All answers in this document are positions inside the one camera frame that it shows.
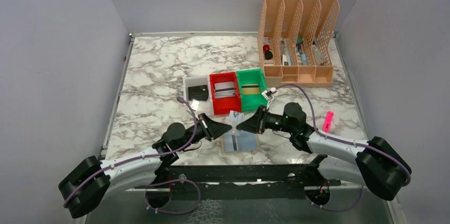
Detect white plastic bin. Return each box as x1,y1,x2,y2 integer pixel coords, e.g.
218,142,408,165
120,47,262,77
183,75,214,116

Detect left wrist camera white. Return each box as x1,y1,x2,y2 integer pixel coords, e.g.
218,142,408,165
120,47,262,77
189,99,200,110

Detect red plastic bin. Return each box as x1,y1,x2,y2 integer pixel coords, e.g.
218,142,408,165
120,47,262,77
209,72,241,115

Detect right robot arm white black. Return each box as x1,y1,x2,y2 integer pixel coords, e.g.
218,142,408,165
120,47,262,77
237,102,412,201

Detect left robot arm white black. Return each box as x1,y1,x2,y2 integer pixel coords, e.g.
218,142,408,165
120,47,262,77
58,114,232,219

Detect white VIP card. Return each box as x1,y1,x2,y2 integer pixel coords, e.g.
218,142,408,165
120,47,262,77
228,110,244,136

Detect black credit card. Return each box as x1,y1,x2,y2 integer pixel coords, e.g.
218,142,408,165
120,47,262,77
187,84,209,101

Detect red black item in organizer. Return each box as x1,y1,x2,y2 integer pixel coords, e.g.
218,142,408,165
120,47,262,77
263,44,273,60

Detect silver credit card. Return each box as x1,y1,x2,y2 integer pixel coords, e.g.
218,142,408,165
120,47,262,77
214,81,236,99

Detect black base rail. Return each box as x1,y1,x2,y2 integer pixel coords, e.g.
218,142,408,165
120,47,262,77
141,164,326,201

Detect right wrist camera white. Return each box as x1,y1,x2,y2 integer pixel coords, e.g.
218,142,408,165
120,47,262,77
261,87,276,101

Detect green plastic bin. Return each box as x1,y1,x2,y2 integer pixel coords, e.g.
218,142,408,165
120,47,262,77
236,68,267,112

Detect gold credit card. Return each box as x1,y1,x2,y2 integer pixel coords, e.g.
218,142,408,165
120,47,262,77
241,84,261,95

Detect orange mesh file organizer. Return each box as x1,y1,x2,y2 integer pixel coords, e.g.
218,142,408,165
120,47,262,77
257,0,340,88

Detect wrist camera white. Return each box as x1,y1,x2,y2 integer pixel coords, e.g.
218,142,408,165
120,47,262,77
261,87,276,101
189,99,200,110

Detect stationery items in organizer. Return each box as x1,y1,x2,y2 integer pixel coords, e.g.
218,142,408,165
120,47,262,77
280,37,331,66

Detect pink highlighter marker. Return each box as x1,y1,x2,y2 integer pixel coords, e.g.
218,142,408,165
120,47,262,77
322,111,334,133

